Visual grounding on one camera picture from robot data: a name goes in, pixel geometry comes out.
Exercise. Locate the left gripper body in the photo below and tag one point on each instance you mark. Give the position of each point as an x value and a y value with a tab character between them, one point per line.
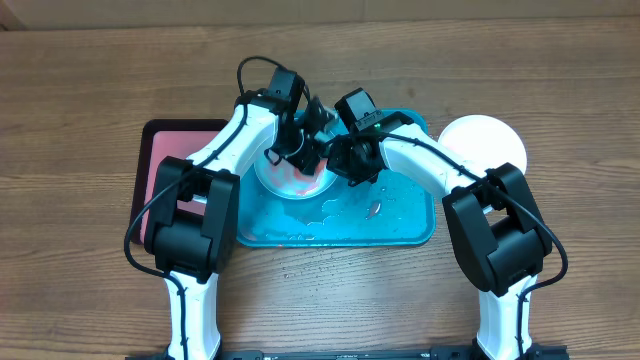
301	152

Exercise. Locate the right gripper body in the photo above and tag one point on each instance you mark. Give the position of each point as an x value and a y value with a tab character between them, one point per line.
353	164

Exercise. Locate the light blue plate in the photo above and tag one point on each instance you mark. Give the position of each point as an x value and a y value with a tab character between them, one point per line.
286	181

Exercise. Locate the white pink plate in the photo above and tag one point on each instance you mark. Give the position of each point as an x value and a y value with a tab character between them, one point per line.
485	140

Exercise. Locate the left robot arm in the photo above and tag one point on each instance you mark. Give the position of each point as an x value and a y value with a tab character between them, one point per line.
192	218

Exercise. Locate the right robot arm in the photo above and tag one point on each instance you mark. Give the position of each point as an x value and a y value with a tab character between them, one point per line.
498	235

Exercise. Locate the teal plastic tray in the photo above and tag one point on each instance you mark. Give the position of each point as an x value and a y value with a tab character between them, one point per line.
393	211

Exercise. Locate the black tray with red mat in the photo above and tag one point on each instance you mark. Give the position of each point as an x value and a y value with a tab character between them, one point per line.
160	138

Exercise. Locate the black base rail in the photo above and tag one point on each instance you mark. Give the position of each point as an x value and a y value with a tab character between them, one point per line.
345	355

